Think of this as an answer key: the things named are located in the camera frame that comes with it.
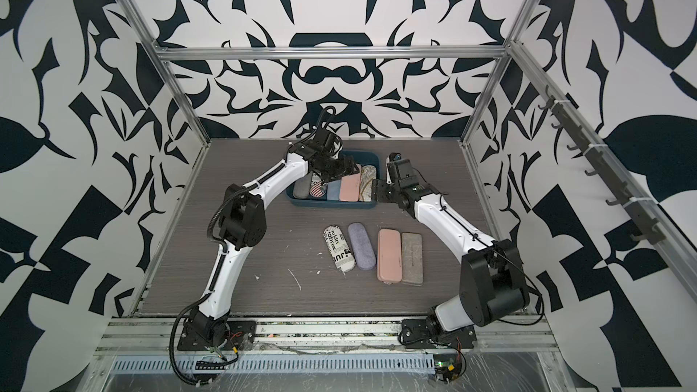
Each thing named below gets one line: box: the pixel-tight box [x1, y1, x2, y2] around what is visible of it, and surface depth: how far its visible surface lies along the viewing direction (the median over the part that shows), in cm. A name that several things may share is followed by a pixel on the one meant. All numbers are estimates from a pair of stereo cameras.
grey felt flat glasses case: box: [401, 232, 424, 287], surface depth 86 cm
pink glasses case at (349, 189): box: [339, 173, 362, 203], surface depth 98 cm
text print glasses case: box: [323, 225, 357, 274], surface depth 89 cm
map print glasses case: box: [359, 164, 377, 203], surface depth 101 cm
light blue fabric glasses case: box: [326, 179, 342, 201], surface depth 101 cm
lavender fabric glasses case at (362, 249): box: [347, 222, 377, 271], surface depth 89 cm
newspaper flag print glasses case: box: [309, 179, 327, 198], surface depth 103 cm
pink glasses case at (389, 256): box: [376, 228, 403, 285], surface depth 84 cm
